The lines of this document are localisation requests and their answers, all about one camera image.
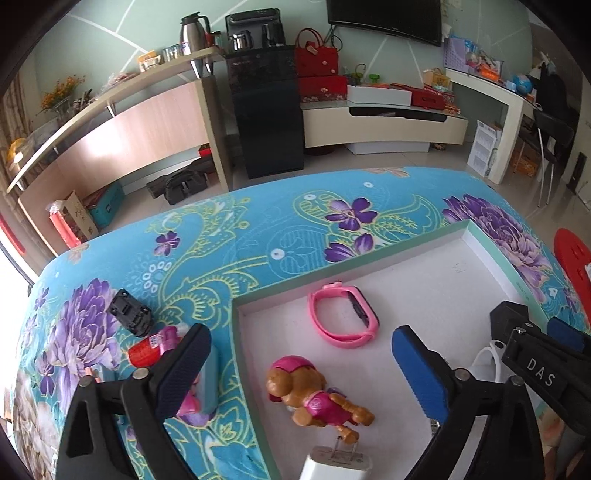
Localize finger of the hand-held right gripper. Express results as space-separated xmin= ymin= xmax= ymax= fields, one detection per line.
xmin=549 ymin=316 xmax=591 ymax=354
xmin=490 ymin=301 xmax=532 ymax=340

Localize white desk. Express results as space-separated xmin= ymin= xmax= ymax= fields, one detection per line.
xmin=445 ymin=67 xmax=541 ymax=185

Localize pink wrist watch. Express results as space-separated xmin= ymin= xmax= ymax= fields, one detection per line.
xmin=307 ymin=281 xmax=380 ymax=349

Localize brown dog toy figure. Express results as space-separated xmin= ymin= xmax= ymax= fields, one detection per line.
xmin=264 ymin=355 xmax=376 ymax=439

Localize white charger plug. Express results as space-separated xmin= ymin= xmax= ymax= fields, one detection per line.
xmin=299 ymin=436 xmax=374 ymax=480

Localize orange flower bouquet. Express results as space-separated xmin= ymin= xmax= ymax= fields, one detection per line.
xmin=39 ymin=76 xmax=86 ymax=114

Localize white printed carton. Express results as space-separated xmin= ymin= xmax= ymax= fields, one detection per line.
xmin=467 ymin=120 xmax=504 ymax=178

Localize black wall television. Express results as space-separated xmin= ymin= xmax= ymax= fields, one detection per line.
xmin=325 ymin=0 xmax=443 ymax=48

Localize cream television stand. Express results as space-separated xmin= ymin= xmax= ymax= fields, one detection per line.
xmin=300 ymin=102 xmax=469 ymax=155

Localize teal storage box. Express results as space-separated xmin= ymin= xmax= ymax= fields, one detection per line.
xmin=88 ymin=182 xmax=126 ymax=227

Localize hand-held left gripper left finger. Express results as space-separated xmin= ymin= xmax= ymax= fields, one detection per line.
xmin=58 ymin=323 xmax=213 ymax=480

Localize black toy car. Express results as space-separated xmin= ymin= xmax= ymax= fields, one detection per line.
xmin=108 ymin=289 xmax=154 ymax=335

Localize black chair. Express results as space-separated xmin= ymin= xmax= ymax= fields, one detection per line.
xmin=531 ymin=111 xmax=578 ymax=208

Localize black tea machine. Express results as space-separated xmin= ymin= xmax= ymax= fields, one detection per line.
xmin=225 ymin=8 xmax=287 ymax=51

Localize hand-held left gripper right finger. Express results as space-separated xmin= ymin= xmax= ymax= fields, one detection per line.
xmin=391 ymin=325 xmax=546 ymax=480

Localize black tall cabinet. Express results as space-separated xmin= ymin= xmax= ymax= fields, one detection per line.
xmin=225 ymin=45 xmax=305 ymax=180

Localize orange carton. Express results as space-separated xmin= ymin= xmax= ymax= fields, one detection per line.
xmin=512 ymin=143 xmax=541 ymax=176

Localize steel thermos jug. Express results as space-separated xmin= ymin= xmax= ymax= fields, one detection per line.
xmin=179 ymin=13 xmax=211 ymax=56

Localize red stain remover bottle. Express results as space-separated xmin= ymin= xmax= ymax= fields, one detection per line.
xmin=128 ymin=325 xmax=190 ymax=368

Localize black bag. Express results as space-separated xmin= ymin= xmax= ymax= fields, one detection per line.
xmin=147 ymin=167 xmax=209 ymax=206

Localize white flat box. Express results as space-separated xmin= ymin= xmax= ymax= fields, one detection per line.
xmin=346 ymin=84 xmax=413 ymax=107

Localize red gift box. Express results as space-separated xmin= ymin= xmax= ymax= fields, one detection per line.
xmin=298 ymin=75 xmax=348 ymax=103

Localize red handbag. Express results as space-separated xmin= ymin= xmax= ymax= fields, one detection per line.
xmin=294 ymin=28 xmax=339 ymax=77

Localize teal shallow cardboard tray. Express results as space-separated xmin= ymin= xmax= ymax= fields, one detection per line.
xmin=229 ymin=220 xmax=559 ymax=480

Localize wooden shelf unit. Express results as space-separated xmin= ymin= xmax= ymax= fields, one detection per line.
xmin=7 ymin=46 xmax=232 ymax=254

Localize red round stool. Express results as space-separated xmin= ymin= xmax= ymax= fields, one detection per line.
xmin=553 ymin=228 xmax=591 ymax=301

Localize red flat boxes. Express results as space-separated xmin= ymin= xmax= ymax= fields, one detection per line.
xmin=411 ymin=88 xmax=455 ymax=112

